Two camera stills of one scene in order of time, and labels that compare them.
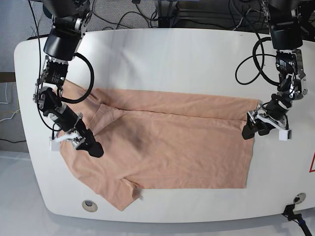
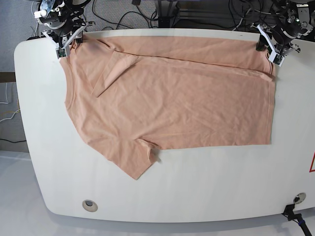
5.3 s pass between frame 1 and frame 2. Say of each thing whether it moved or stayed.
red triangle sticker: stayed
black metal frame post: stayed
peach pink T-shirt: moved
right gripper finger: moved
